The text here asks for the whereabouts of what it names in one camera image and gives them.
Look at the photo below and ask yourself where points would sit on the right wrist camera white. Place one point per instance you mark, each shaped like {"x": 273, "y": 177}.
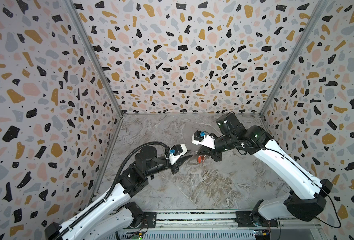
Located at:
{"x": 204, "y": 139}

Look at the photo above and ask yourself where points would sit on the metal keyring plate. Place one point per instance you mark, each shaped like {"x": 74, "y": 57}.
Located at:
{"x": 193, "y": 160}

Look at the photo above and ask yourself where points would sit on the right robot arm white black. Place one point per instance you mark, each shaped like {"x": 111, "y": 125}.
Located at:
{"x": 307, "y": 196}

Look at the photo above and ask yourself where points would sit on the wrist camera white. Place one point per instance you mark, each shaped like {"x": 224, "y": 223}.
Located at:
{"x": 204, "y": 139}
{"x": 176, "y": 152}

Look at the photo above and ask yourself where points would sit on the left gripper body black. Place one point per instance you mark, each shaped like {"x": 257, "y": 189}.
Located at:
{"x": 174, "y": 167}

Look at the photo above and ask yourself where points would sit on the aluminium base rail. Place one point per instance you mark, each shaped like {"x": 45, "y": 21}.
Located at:
{"x": 199, "y": 220}

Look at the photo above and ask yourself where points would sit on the perforated cable tray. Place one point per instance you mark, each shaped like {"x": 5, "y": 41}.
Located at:
{"x": 200, "y": 235}

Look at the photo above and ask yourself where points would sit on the red key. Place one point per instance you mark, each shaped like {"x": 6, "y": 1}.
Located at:
{"x": 201, "y": 159}

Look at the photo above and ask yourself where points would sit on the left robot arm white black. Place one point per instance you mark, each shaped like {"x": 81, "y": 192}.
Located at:
{"x": 114, "y": 210}

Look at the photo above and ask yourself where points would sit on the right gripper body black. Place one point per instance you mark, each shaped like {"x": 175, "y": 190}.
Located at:
{"x": 212, "y": 151}

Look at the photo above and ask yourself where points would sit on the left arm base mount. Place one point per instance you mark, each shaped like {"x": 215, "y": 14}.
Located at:
{"x": 138, "y": 217}

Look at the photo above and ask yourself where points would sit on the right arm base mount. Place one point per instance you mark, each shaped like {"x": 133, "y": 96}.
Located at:
{"x": 253, "y": 218}

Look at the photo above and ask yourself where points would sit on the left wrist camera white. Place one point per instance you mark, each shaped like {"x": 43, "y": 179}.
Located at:
{"x": 176, "y": 152}

